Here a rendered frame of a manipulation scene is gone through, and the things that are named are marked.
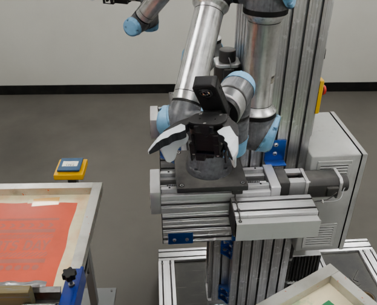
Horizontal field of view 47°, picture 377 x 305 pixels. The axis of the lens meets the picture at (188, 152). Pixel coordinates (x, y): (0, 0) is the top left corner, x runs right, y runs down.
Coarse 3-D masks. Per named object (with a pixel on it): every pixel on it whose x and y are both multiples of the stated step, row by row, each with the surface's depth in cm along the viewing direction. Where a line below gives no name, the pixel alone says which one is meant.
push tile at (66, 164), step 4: (64, 160) 197; (68, 160) 197; (72, 160) 197; (76, 160) 197; (80, 160) 197; (60, 164) 195; (64, 164) 195; (68, 164) 195; (72, 164) 195; (76, 164) 195; (80, 164) 195; (60, 168) 192; (64, 168) 192; (68, 168) 192; (72, 168) 192; (76, 168) 192
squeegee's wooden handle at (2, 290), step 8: (0, 288) 124; (8, 288) 124; (16, 288) 124; (24, 288) 124; (0, 296) 124; (8, 296) 124; (16, 296) 124; (24, 296) 124; (32, 296) 126; (0, 304) 126; (8, 304) 126; (16, 304) 126
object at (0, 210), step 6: (0, 204) 173; (6, 204) 173; (12, 204) 173; (18, 204) 173; (24, 204) 173; (0, 210) 170; (6, 210) 170; (12, 210) 170; (18, 210) 170; (0, 216) 167; (6, 216) 167; (12, 216) 167; (18, 216) 167
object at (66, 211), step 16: (32, 208) 171; (48, 208) 171; (64, 208) 171; (64, 224) 163; (64, 240) 156; (48, 256) 149; (0, 272) 143; (16, 272) 143; (32, 272) 143; (48, 272) 143
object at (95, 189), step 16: (0, 192) 177; (16, 192) 177; (32, 192) 177; (48, 192) 178; (64, 192) 178; (80, 192) 178; (96, 192) 174; (96, 208) 167; (80, 240) 151; (80, 256) 144
